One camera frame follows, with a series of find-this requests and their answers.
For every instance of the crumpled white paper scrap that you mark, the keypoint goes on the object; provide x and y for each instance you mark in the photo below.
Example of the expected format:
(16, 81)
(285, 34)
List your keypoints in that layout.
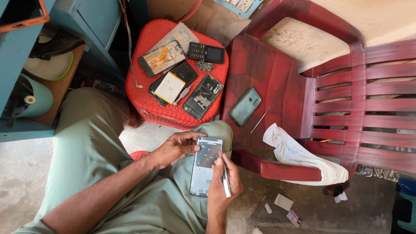
(340, 197)

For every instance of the person's left hand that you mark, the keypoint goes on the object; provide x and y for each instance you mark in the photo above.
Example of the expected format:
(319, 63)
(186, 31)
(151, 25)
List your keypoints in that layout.
(169, 148)

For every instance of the clear plastic phone case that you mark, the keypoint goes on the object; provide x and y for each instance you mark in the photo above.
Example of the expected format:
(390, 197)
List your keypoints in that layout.
(182, 34)

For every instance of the teal phone back cover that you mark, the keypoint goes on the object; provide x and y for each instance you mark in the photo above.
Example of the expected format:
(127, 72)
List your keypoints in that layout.
(244, 106)

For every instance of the person's right hand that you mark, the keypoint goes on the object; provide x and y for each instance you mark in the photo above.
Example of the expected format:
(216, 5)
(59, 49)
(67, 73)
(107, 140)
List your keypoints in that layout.
(224, 188)

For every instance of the red plastic chair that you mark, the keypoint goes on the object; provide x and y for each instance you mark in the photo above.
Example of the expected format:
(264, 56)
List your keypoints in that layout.
(276, 74)

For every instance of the phone display with orange flex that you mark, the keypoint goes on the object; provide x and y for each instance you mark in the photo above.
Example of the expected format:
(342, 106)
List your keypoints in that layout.
(162, 58)

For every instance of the red textured plastic piece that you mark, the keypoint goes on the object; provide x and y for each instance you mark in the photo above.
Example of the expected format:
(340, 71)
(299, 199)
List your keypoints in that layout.
(139, 155)

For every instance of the black phone frame with motherboard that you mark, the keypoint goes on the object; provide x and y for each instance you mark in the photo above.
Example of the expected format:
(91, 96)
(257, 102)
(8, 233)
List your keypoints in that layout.
(203, 97)

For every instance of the blue switch board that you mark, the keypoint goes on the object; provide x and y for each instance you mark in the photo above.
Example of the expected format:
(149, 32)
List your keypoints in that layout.
(240, 6)

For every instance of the small silver screwdriver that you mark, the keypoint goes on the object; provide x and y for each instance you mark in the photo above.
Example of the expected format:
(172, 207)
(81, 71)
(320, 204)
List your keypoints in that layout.
(182, 95)

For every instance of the silver phone frame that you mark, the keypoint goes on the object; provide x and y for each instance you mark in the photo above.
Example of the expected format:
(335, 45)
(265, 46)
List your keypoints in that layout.
(203, 169)

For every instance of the blue plastic furniture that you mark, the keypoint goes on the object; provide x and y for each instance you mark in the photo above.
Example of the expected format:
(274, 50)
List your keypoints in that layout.
(406, 208)

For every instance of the white phone battery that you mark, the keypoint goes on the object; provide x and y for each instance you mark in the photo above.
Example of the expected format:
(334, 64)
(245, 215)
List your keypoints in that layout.
(169, 87)

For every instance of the white cloth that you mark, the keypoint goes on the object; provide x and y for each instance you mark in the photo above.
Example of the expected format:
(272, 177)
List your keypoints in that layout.
(299, 152)

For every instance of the black keypad phone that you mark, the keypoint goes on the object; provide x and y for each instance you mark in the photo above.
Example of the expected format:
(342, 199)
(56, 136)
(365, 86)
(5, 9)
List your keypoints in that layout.
(206, 52)

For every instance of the person's green trousers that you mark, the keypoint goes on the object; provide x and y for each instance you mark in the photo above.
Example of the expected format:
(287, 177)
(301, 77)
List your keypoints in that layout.
(91, 130)

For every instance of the black phone back cover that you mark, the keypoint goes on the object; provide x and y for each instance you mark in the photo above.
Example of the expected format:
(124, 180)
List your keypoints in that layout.
(185, 71)

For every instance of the thin metal spudger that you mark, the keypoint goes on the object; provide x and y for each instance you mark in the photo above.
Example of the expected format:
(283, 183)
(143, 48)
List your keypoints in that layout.
(260, 120)

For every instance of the beige paper card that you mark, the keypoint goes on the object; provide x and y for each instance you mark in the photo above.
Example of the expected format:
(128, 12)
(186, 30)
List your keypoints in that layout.
(283, 202)

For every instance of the printed paper scrap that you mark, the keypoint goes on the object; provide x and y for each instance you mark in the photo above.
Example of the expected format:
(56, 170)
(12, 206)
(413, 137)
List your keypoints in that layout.
(294, 217)

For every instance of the black shoe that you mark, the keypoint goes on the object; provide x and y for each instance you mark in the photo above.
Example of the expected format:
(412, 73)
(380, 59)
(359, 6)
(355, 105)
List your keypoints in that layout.
(57, 44)

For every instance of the phone in orange case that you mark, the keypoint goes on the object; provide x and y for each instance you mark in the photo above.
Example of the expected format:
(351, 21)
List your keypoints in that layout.
(21, 13)

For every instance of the white plate with green rim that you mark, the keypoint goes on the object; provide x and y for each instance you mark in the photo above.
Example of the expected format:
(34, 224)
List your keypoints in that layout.
(48, 70)

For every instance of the pile of small metal parts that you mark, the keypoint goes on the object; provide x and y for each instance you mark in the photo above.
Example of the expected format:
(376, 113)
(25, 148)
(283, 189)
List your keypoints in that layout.
(205, 65)

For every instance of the small white paper strip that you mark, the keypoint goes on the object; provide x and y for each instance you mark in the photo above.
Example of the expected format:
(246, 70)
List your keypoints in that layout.
(268, 208)

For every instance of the striped cloth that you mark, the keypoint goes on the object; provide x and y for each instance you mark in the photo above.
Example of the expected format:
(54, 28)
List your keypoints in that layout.
(377, 173)

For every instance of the red plastic stool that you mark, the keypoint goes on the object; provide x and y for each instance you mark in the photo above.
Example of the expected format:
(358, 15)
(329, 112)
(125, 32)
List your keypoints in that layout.
(146, 100)

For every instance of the blue wooden cabinet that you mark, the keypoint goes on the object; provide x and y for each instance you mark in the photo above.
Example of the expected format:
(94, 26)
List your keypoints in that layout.
(97, 22)

